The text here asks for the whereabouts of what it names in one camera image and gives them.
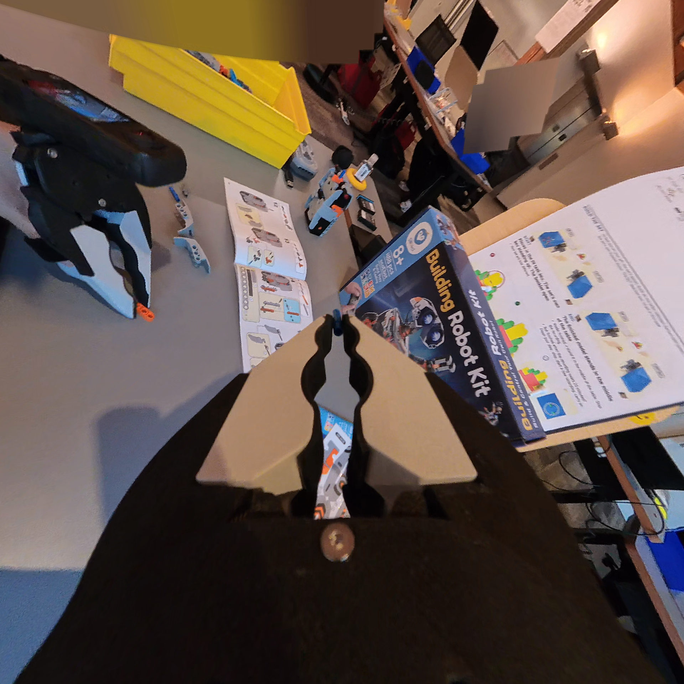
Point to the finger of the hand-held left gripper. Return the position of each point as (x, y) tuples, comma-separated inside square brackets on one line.
[(136, 240), (107, 272)]

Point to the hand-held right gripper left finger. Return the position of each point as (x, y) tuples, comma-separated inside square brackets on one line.
[(256, 427)]

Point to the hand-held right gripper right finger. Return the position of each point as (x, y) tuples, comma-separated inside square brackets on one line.
[(417, 427)]

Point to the orange building brick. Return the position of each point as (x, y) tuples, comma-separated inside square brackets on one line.
[(144, 312)]

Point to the person's left hand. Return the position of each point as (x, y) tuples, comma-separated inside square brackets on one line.
[(10, 203)]

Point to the grey curved panel piece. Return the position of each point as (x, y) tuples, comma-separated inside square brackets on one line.
[(193, 255), (184, 219)]

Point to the blue sticker sheet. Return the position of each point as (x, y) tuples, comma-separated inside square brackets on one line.
[(334, 454)]

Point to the open instruction booklet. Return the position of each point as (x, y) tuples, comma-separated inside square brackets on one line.
[(267, 299)]

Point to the blue robot kit box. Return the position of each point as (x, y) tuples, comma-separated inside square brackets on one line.
[(427, 299)]

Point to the yellow storage bin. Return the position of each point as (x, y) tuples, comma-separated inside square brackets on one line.
[(213, 112)]

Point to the pile of building bricks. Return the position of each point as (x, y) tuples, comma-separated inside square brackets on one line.
[(219, 69)]

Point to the grey motor box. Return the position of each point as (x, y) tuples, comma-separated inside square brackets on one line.
[(303, 159)]

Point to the black chair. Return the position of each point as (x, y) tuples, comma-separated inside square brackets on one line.
[(366, 243)]

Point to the partly built robot model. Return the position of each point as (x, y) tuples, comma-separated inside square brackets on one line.
[(326, 208)]

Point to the small black box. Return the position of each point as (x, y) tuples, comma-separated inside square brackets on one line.
[(366, 203), (367, 220)]

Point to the black round object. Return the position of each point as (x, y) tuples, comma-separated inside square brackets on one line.
[(342, 156)]

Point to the wooden side table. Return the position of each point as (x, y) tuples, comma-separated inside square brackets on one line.
[(513, 219)]

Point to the white laminated instruction sheet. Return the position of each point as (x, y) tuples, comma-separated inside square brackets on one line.
[(614, 267)]

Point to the long wooden table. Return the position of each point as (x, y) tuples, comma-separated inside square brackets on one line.
[(396, 42)]

